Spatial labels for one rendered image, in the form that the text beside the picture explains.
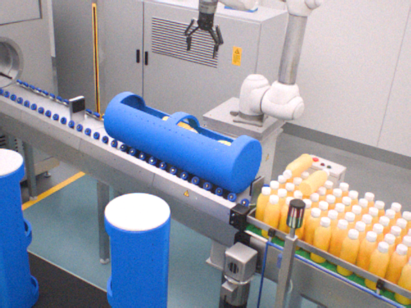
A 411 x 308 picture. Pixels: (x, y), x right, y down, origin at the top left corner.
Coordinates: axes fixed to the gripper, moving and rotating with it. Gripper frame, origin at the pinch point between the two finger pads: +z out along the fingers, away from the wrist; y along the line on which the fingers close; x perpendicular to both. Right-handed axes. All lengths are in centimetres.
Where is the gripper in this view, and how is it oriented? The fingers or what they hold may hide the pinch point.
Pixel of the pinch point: (201, 51)
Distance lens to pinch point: 254.3
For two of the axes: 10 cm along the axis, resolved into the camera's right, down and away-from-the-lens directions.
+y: 9.2, 3.0, -2.3
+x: 3.6, -4.7, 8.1
